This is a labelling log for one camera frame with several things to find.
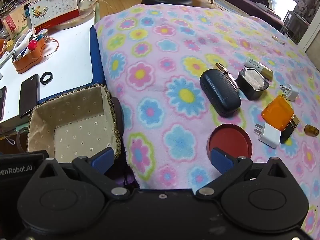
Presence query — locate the dark blue glasses case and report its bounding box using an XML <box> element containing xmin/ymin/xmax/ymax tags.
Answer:
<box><xmin>199</xmin><ymin>69</ymin><xmax>242</xmax><ymax>117</ymax></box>

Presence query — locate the orange leather desk tray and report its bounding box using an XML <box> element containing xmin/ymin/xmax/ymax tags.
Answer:
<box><xmin>12</xmin><ymin>39</ymin><xmax>47</xmax><ymax>74</ymax></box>

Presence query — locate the fabric-lined woven basket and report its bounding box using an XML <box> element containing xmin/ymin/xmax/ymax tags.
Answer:
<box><xmin>27</xmin><ymin>84</ymin><xmax>122</xmax><ymax>164</ymax></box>

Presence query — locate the desk calendar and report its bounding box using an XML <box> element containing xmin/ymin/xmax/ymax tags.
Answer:
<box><xmin>28</xmin><ymin>0</ymin><xmax>80</xmax><ymax>29</ymax></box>

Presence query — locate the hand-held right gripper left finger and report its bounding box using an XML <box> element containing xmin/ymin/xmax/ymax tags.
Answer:
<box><xmin>37</xmin><ymin>147</ymin><xmax>133</xmax><ymax>200</ymax></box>

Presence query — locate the white plug adapter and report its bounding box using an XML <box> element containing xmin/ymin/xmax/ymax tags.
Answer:
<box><xmin>280</xmin><ymin>84</ymin><xmax>300</xmax><ymax>102</ymax></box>

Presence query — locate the black mirrored compact box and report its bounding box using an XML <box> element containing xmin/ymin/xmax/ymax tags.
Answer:
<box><xmin>236</xmin><ymin>67</ymin><xmax>270</xmax><ymax>100</ymax></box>

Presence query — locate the metal side table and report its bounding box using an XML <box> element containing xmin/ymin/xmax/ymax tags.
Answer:
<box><xmin>282</xmin><ymin>10</ymin><xmax>309</xmax><ymax>43</ymax></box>

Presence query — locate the black ring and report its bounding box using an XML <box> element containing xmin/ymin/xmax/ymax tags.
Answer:
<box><xmin>40</xmin><ymin>72</ymin><xmax>54</xmax><ymax>85</ymax></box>

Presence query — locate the white and gold tube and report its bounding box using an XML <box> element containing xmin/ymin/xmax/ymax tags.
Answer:
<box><xmin>244</xmin><ymin>57</ymin><xmax>274</xmax><ymax>79</ymax></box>

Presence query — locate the pink floral fleece blanket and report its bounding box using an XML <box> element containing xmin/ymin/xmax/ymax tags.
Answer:
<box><xmin>94</xmin><ymin>4</ymin><xmax>320</xmax><ymax>235</ymax></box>

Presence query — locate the black flat device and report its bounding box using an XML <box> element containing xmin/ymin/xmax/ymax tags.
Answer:
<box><xmin>0</xmin><ymin>86</ymin><xmax>7</xmax><ymax>120</ymax></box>

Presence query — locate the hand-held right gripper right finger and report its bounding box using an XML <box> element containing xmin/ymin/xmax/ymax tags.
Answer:
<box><xmin>195</xmin><ymin>147</ymin><xmax>287</xmax><ymax>201</ymax></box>

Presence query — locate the orange transparent plastic box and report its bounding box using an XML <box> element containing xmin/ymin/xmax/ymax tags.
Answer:
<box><xmin>261</xmin><ymin>96</ymin><xmax>295</xmax><ymax>132</ymax></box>

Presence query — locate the black smartphone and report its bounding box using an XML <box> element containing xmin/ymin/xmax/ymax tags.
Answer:
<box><xmin>19</xmin><ymin>74</ymin><xmax>40</xmax><ymax>119</ymax></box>

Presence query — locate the book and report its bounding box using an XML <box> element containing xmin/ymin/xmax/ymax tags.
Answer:
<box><xmin>255</xmin><ymin>3</ymin><xmax>274</xmax><ymax>12</ymax></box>

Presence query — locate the brown cord loop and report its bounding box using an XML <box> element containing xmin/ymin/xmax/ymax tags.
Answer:
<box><xmin>40</xmin><ymin>37</ymin><xmax>60</xmax><ymax>58</ymax></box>

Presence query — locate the white wall charger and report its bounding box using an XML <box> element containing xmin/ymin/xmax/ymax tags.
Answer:
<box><xmin>254</xmin><ymin>123</ymin><xmax>282</xmax><ymax>148</ymax></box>

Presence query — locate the red round lid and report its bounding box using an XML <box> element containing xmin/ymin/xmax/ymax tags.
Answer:
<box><xmin>206</xmin><ymin>123</ymin><xmax>253</xmax><ymax>159</ymax></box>

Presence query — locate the red patterned box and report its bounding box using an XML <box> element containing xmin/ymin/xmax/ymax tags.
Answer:
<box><xmin>2</xmin><ymin>15</ymin><xmax>20</xmax><ymax>34</ymax></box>

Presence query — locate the gold lipstick tube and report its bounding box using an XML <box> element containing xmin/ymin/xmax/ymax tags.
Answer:
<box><xmin>214</xmin><ymin>63</ymin><xmax>240</xmax><ymax>92</ymax></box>

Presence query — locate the small amber bottle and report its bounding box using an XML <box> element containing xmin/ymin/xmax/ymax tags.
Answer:
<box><xmin>304</xmin><ymin>124</ymin><xmax>320</xmax><ymax>137</ymax></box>

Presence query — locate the black box with gold trim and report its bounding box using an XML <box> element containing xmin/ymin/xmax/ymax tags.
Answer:
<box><xmin>280</xmin><ymin>115</ymin><xmax>300</xmax><ymax>144</ymax></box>

